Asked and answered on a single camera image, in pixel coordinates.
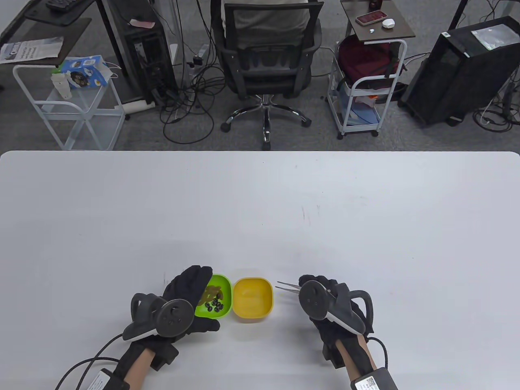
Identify person's left hand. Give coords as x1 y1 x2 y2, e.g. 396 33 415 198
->
134 265 222 358

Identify person's right hand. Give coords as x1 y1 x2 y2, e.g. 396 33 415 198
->
299 275 373 355

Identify green dish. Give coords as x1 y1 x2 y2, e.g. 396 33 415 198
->
194 274 233 319

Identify yellow small dish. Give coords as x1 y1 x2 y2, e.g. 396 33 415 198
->
232 277 274 322

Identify person's left forearm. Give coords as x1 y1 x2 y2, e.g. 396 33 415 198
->
110 341 179 390

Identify person's right forearm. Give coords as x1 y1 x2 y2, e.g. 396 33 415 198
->
325 337 378 380

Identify grey right hand controller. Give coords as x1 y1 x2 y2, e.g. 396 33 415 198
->
299 280 374 336

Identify grey hand controller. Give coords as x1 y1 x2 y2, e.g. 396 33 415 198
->
299 280 374 336
122 293 195 342

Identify grey left hand controller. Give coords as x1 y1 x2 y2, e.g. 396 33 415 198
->
122 293 195 342

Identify black right wrist sensor box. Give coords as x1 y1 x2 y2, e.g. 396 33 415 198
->
350 368 399 390

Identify black wrist sensor box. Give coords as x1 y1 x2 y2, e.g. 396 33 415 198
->
86 368 126 390
350 368 399 390

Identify black left wrist sensor box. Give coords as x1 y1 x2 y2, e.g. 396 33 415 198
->
86 368 126 390

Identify white tube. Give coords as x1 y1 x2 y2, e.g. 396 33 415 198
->
115 100 156 114

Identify blue bag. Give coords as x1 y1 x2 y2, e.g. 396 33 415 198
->
339 81 382 126

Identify black mesh office chair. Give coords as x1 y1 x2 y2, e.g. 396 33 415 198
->
214 2 324 151

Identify black open computer tower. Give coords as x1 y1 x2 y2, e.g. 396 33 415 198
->
102 0 179 102

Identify white plastic bottle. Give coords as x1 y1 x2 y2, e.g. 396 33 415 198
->
51 72 73 99

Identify blue cardboard box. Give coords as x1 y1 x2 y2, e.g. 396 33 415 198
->
60 55 109 90

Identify white rolling cart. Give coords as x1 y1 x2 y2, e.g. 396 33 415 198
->
327 39 408 141

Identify dark red backpack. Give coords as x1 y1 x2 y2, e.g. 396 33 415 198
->
338 35 407 90

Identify black closed computer tower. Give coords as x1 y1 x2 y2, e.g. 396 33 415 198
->
397 16 520 128

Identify folded newspaper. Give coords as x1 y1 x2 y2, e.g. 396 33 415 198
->
0 37 65 65

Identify black desk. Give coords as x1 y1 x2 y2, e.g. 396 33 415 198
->
0 0 143 104

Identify black keyboard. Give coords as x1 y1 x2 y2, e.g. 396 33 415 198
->
45 0 84 12

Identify brown side table top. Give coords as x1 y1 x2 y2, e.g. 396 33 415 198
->
340 0 416 43

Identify red phone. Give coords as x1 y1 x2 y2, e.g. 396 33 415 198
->
355 11 388 26

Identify clear plastic bag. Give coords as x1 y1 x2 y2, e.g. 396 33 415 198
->
471 24 520 51

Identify black desk leg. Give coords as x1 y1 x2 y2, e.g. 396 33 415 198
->
447 0 472 31

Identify black right glove cable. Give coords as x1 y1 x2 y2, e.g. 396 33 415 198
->
368 335 390 370

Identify black glove cable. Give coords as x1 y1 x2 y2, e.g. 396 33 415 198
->
368 335 390 370
55 333 124 390

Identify black left glove cable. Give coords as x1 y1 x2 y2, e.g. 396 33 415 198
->
55 333 124 390

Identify tangle of black cables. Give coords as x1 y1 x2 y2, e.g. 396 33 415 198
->
158 0 228 145

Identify white wire cart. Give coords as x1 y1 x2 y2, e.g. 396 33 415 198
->
12 63 126 151

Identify coiled black cables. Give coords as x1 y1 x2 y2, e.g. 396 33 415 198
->
471 69 520 132

